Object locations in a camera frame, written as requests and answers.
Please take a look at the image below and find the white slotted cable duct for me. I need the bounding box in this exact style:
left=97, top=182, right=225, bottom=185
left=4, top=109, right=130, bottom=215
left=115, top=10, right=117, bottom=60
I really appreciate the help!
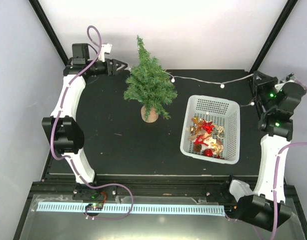
left=36, top=202, right=225, bottom=217

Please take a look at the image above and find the circuit board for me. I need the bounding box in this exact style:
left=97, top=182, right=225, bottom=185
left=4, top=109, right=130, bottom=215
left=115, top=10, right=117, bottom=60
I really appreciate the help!
left=85, top=203, right=103, bottom=211
left=224, top=205, right=237, bottom=213

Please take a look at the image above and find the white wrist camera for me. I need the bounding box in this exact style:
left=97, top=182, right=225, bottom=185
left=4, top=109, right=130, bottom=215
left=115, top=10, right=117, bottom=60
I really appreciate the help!
left=274, top=72, right=295, bottom=93
left=98, top=43, right=113, bottom=62

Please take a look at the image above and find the black frame post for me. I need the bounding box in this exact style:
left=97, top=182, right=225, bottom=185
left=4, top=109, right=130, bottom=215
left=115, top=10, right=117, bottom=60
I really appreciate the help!
left=28, top=0, right=69, bottom=65
left=249, top=0, right=298, bottom=74

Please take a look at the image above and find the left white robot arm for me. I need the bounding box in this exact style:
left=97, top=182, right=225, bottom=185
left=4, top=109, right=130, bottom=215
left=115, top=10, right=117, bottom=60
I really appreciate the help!
left=41, top=43, right=128, bottom=200

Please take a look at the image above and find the black aluminium rail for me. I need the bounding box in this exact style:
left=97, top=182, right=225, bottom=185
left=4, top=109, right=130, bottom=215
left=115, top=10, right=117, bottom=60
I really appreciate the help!
left=34, top=174, right=294, bottom=201

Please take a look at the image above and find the left black frame post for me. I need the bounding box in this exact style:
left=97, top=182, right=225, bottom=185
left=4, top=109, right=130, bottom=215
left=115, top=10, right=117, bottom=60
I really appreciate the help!
left=28, top=0, right=69, bottom=65

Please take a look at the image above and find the right circuit board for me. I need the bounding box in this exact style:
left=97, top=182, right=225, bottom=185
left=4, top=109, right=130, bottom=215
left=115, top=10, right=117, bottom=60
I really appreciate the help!
left=224, top=205, right=237, bottom=213

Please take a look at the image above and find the string of white lights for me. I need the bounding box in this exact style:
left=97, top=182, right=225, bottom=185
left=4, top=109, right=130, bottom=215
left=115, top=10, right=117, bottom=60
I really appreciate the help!
left=125, top=66, right=257, bottom=116

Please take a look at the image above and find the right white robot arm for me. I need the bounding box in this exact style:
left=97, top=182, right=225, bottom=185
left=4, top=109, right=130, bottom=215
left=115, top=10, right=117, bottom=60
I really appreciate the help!
left=220, top=71, right=307, bottom=234

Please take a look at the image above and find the small green christmas tree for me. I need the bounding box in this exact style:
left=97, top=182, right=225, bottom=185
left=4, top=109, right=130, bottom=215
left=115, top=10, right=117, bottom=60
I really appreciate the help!
left=123, top=36, right=178, bottom=121

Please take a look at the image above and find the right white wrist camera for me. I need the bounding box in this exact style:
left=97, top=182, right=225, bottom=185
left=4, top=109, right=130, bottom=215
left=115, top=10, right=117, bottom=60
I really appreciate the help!
left=274, top=72, right=295, bottom=93

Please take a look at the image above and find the white plastic basket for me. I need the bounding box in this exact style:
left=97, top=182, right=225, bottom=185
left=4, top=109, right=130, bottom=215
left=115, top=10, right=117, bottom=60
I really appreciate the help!
left=180, top=95, right=241, bottom=165

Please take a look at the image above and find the right black frame post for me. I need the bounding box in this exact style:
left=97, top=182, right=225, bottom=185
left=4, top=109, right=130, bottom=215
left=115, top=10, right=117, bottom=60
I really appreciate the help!
left=249, top=0, right=298, bottom=74

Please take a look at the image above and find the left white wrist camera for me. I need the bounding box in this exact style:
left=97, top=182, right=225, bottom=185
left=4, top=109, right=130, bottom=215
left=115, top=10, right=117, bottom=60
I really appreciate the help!
left=98, top=43, right=113, bottom=62

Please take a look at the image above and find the pile of christmas ornaments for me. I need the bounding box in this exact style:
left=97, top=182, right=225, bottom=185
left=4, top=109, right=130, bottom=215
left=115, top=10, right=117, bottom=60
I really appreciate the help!
left=188, top=116, right=225, bottom=159

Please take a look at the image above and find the left circuit board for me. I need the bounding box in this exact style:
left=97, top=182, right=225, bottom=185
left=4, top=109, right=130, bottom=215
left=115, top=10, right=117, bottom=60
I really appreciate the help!
left=85, top=203, right=103, bottom=211

